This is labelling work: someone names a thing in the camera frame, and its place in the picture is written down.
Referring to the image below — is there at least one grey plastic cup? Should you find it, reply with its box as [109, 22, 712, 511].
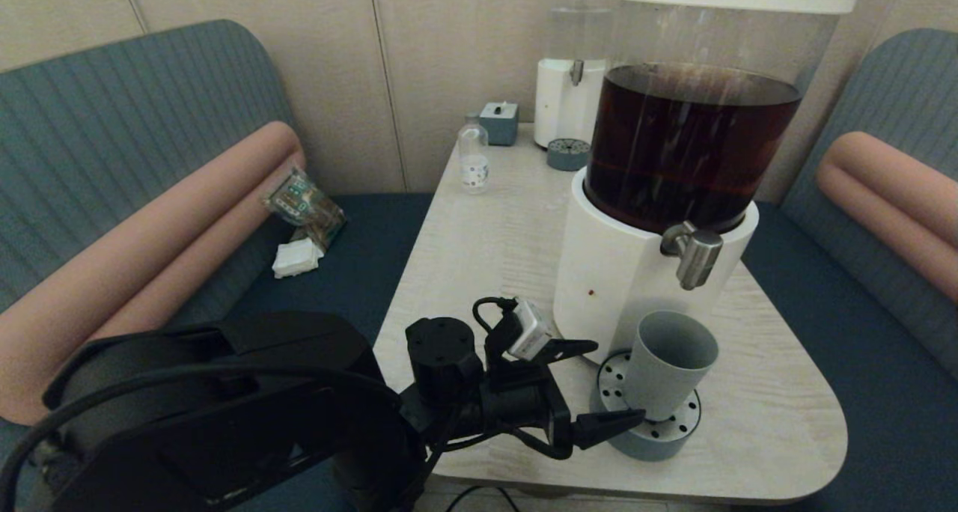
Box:
[623, 311, 719, 423]

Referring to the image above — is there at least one steel dispenser tap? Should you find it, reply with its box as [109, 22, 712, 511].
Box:
[660, 222, 724, 291]

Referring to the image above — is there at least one round grey drip tray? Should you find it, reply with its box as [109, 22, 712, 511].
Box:
[590, 350, 703, 463]

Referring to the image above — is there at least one small blue perforated drip tray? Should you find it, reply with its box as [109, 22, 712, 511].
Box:
[546, 138, 592, 171]

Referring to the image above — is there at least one clear plastic bottle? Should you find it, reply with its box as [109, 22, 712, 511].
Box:
[458, 114, 490, 195]

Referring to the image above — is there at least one large white tea dispenser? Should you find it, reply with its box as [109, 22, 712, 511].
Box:
[552, 0, 858, 365]

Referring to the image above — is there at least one small blue-grey box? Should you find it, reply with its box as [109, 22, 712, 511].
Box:
[479, 101, 520, 147]

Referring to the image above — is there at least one small white water dispenser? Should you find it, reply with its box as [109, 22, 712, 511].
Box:
[534, 0, 623, 150]

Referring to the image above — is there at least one white tissue pack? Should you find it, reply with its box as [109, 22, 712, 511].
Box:
[272, 237, 326, 279]

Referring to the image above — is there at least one pink bolster cushion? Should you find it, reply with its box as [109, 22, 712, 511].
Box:
[0, 121, 308, 427]
[816, 131, 958, 307]

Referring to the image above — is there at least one teal upholstered bench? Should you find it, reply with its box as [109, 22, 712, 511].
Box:
[737, 28, 958, 512]
[0, 19, 435, 512]

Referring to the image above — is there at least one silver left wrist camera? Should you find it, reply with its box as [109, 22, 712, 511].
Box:
[505, 300, 555, 362]

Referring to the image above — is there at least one black left camera cable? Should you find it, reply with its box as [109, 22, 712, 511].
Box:
[449, 296, 581, 460]

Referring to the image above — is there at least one black floor cable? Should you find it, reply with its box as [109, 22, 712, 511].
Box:
[448, 485, 521, 512]

